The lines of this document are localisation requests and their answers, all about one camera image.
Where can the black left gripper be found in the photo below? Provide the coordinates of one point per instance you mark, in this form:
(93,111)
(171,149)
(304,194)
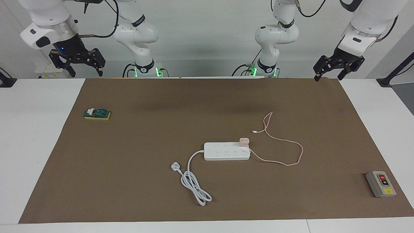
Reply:
(349,60)

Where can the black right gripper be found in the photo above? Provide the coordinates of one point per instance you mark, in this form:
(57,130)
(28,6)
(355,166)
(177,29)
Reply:
(72,50)

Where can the pink charger adapter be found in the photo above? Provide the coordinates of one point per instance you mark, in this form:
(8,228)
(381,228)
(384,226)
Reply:
(244,142)

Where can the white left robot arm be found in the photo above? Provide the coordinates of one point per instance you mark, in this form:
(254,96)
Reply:
(368,19)

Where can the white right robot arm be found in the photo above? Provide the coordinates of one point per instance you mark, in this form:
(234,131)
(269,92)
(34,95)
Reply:
(48,13)

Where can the white power strip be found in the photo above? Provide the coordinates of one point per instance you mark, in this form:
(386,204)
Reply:
(226,151)

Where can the white box yellow labels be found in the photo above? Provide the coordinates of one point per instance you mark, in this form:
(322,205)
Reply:
(43,75)

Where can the black stand clamp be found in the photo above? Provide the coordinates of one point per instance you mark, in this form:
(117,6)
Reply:
(6,81)
(393,72)

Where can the brown table mat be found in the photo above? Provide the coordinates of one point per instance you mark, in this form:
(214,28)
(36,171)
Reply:
(258,194)

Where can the green knife switch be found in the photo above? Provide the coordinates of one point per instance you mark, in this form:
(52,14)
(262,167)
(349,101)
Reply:
(102,113)

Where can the grey push-button switch box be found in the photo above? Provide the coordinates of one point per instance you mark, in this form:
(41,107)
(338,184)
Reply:
(380,186)

